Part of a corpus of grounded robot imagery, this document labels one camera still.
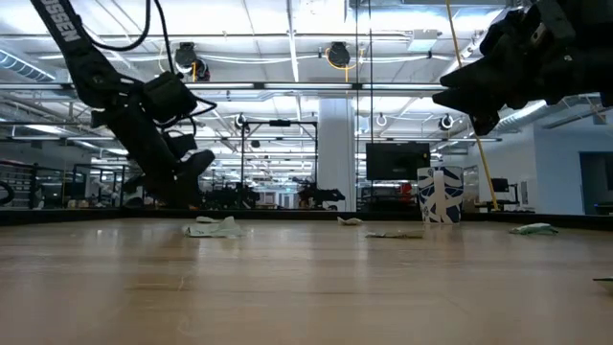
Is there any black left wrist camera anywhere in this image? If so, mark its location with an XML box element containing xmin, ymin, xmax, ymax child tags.
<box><xmin>141</xmin><ymin>71</ymin><xmax>198</xmax><ymax>124</ymax></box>

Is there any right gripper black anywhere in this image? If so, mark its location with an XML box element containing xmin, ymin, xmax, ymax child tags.
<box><xmin>432</xmin><ymin>0</ymin><xmax>583</xmax><ymax>137</ymax></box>

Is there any blue white patterned mug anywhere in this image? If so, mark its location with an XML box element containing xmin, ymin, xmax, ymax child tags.
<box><xmin>417</xmin><ymin>165</ymin><xmax>465</xmax><ymax>225</ymax></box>

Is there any black ceiling cable reel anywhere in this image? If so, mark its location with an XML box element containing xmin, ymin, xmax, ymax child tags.
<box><xmin>173</xmin><ymin>41</ymin><xmax>212</xmax><ymax>82</ymax></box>

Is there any white building pillar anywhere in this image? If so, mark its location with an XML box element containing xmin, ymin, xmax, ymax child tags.
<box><xmin>317</xmin><ymin>98</ymin><xmax>358</xmax><ymax>213</ymax></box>

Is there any black aluminium table frame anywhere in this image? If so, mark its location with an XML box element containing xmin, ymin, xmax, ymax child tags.
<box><xmin>0</xmin><ymin>206</ymin><xmax>613</xmax><ymax>230</ymax></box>

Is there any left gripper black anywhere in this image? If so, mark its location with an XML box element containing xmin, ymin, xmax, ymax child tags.
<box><xmin>102</xmin><ymin>103</ymin><xmax>216</xmax><ymax>208</ymax></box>

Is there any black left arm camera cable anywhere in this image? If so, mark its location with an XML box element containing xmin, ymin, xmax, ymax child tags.
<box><xmin>88</xmin><ymin>0</ymin><xmax>219</xmax><ymax>133</ymax></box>

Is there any black metal rig frame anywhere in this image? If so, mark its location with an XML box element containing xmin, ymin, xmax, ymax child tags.
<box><xmin>240</xmin><ymin>119</ymin><xmax>319</xmax><ymax>210</ymax></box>

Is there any black monitor screen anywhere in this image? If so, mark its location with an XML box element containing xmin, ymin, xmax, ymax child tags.
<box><xmin>366</xmin><ymin>142</ymin><xmax>432</xmax><ymax>182</ymax></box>

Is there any thin black hanging cable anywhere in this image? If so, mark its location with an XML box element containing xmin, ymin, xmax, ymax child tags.
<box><xmin>354</xmin><ymin>0</ymin><xmax>360</xmax><ymax>212</ymax></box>
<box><xmin>368</xmin><ymin>0</ymin><xmax>375</xmax><ymax>212</ymax></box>

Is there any yellow hanging hose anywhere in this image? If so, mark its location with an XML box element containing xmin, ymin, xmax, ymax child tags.
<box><xmin>444</xmin><ymin>0</ymin><xmax>500</xmax><ymax>211</ymax></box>

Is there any black reel with yellow cable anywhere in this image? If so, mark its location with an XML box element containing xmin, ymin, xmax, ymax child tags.
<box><xmin>324</xmin><ymin>41</ymin><xmax>366</xmax><ymax>72</ymax></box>

